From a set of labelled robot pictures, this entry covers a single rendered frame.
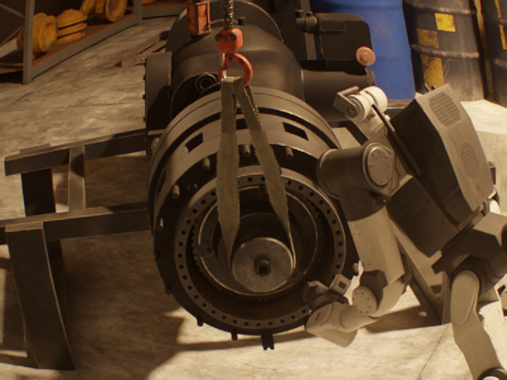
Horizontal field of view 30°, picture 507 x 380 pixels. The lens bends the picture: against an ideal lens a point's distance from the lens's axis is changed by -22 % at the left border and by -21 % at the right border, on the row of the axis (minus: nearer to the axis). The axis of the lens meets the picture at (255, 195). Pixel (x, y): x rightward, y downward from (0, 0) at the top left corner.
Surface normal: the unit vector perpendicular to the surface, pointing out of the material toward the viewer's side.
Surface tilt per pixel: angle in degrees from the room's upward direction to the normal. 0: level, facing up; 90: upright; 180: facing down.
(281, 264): 90
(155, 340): 0
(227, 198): 94
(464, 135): 64
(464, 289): 90
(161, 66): 34
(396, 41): 90
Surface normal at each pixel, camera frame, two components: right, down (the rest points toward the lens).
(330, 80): 0.02, -0.22
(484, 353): -0.60, 0.30
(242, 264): 0.07, 0.32
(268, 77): 0.08, -0.68
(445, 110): 0.54, -0.50
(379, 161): 0.63, -0.09
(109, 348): -0.07, -0.94
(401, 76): 0.69, 0.19
